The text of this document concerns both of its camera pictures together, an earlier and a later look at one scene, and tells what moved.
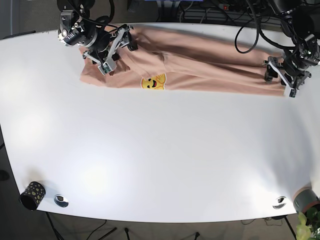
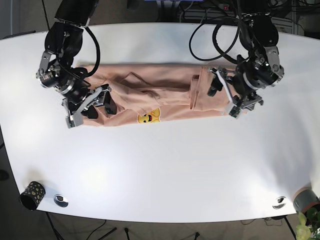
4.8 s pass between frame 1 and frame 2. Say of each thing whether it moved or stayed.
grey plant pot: stayed
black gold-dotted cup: stayed
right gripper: moved
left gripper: moved
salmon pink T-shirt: moved
